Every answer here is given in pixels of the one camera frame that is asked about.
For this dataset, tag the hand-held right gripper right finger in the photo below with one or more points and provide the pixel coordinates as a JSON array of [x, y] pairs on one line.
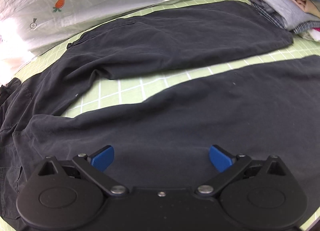
[[220, 158]]

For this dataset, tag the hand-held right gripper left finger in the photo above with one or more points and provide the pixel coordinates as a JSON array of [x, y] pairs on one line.
[[102, 158]]

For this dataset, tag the black pants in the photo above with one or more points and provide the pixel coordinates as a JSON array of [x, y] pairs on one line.
[[175, 126]]

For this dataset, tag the stack of folded clothes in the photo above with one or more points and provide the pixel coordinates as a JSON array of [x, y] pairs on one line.
[[275, 1]]

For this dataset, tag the green checked sheet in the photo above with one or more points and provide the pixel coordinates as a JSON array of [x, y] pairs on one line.
[[125, 91]]

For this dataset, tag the black sheer cloth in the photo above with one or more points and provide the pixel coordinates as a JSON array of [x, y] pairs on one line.
[[13, 83]]

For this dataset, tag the white folded cloth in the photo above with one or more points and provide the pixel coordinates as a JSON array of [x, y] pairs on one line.
[[313, 36]]

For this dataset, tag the white carrot-print curtain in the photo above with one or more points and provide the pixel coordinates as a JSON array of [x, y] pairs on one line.
[[100, 3]]

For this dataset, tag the blue plaid shirt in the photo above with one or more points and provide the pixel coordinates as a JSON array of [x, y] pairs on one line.
[[307, 26]]

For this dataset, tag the red striped cloth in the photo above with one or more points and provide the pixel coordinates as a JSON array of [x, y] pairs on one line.
[[317, 30]]

